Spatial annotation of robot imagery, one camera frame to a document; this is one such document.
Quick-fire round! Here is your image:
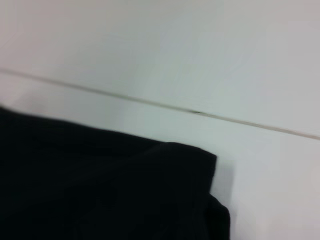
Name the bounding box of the black t-shirt with white print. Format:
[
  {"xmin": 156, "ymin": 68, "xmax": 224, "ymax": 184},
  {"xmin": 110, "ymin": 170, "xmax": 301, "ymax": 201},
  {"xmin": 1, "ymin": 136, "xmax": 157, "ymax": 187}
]
[{"xmin": 0, "ymin": 106, "xmax": 231, "ymax": 240}]

